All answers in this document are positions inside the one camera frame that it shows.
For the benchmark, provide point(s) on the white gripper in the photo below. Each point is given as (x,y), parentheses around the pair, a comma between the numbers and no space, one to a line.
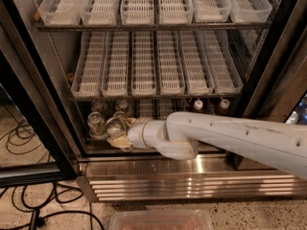
(135,134)

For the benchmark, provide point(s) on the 7up can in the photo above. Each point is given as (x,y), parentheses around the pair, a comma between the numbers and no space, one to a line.
(98,106)
(97,126)
(116,125)
(123,105)

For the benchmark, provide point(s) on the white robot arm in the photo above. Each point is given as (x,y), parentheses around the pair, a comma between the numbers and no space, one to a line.
(277,145)

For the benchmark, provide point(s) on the bottom shelf empty tray left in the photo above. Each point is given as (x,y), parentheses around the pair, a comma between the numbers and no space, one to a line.
(146,108)

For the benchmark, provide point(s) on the shelf empty tray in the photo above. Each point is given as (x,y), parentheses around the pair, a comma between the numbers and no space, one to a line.
(146,108)
(165,108)

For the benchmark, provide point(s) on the bottom shelf empty tray right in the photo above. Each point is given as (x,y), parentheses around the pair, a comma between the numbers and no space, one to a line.
(165,108)

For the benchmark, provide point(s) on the middle shelf tray one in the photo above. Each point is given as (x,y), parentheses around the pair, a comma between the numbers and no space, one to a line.
(87,78)

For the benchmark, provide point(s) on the shelf tray one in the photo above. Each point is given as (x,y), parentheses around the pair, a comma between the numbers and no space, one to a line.
(87,78)
(60,12)

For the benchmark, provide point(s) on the middle shelf tray four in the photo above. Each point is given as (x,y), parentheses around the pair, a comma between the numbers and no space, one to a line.
(169,64)

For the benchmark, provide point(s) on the shelf tray four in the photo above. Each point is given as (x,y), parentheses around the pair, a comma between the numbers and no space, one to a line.
(169,64)
(174,12)

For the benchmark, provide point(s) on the middle shelf tray three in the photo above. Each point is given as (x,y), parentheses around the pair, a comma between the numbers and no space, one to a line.
(143,82)

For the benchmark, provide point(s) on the shelf tray three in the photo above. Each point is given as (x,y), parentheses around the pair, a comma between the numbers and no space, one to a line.
(143,82)
(137,12)

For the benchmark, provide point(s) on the middle shelf tray two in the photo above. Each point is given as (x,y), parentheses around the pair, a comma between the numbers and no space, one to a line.
(115,80)

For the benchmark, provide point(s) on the shelf tray two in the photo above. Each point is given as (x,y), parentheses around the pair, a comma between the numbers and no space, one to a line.
(99,12)
(115,80)

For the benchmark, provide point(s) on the left glass fridge door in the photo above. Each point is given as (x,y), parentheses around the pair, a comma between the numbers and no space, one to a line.
(30,93)

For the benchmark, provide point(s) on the glass fridge door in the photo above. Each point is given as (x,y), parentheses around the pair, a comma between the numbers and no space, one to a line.
(30,93)
(274,74)

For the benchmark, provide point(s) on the middle shelf tray five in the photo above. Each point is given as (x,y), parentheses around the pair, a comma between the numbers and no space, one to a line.
(197,73)

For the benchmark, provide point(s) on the shelf tray five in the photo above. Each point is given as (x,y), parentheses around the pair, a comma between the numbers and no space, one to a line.
(197,73)
(211,11)

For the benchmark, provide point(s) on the middle shelf tray six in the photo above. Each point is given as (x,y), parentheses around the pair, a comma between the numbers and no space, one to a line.
(223,69)

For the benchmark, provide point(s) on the shelf tray six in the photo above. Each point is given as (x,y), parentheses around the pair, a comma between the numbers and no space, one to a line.
(223,69)
(250,11)

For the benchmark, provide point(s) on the top shelf tray three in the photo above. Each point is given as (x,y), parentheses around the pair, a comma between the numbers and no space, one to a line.
(137,12)

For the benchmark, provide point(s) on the top shelf tray two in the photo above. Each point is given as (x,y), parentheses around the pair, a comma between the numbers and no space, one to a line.
(99,12)

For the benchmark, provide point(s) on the top shelf tray four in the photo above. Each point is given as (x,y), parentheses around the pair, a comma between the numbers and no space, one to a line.
(174,12)

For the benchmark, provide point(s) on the top shelf tray one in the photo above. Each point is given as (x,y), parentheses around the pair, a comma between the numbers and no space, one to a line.
(60,12)

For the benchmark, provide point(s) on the top shelf tray five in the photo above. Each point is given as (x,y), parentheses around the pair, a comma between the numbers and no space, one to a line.
(211,11)

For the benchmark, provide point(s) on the right glass fridge door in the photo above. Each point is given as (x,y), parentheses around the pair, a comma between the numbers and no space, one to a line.
(274,74)

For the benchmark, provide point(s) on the top shelf tray six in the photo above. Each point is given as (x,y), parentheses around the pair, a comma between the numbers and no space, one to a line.
(250,11)

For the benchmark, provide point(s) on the blue can behind door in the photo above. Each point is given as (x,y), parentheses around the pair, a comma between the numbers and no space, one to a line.
(302,111)

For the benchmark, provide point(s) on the left brown tea bottle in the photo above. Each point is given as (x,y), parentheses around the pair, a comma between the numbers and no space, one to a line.
(196,106)

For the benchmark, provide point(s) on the brown tea bottle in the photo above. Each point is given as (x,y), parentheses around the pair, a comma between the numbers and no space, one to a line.
(196,106)
(221,107)

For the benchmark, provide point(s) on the right brown tea bottle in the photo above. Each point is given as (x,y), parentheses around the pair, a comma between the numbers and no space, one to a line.
(221,107)

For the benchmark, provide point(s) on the white bottle behind door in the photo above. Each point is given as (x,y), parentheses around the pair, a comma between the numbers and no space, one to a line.
(293,118)

